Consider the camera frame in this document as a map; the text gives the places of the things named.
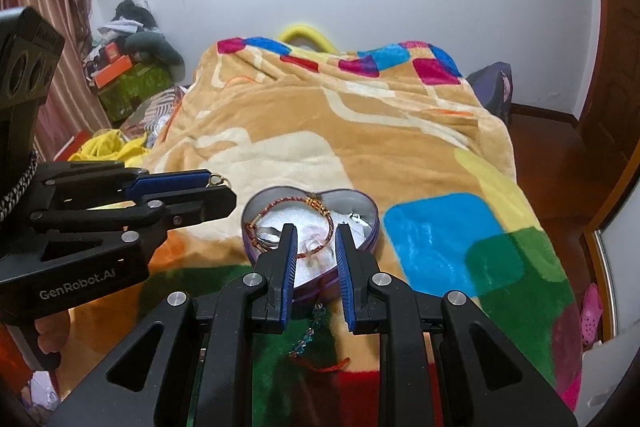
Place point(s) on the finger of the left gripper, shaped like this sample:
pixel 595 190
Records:
pixel 65 259
pixel 74 185

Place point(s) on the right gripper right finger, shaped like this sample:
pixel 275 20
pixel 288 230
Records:
pixel 442 360

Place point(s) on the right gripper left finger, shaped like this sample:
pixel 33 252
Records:
pixel 190 360

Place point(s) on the blue beaded red-cord charm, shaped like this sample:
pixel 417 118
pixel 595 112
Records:
pixel 299 351

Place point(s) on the left hand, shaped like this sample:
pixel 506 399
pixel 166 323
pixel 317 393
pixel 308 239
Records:
pixel 53 332

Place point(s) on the yellow cloth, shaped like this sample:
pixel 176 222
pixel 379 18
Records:
pixel 113 145

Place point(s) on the striped red curtain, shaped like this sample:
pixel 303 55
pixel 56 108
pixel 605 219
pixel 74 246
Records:
pixel 71 107

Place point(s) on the green box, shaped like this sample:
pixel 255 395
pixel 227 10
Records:
pixel 122 96

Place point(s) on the orange box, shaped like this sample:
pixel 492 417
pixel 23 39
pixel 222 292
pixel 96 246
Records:
pixel 112 71

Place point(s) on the dark clothes pile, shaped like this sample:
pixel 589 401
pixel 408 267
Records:
pixel 134 29

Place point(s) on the pink croc shoe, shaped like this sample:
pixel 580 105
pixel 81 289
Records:
pixel 590 316

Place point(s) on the white wardrobe sliding door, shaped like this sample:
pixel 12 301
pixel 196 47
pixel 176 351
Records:
pixel 610 369

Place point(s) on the purple heart-shaped tin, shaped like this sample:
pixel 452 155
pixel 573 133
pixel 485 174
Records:
pixel 316 217

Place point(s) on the colourful plush blanket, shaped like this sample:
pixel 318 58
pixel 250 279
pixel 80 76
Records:
pixel 399 124

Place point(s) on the yellow pillow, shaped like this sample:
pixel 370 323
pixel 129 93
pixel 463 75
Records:
pixel 309 34

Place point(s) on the brown wooden door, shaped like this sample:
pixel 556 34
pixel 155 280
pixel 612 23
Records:
pixel 609 124

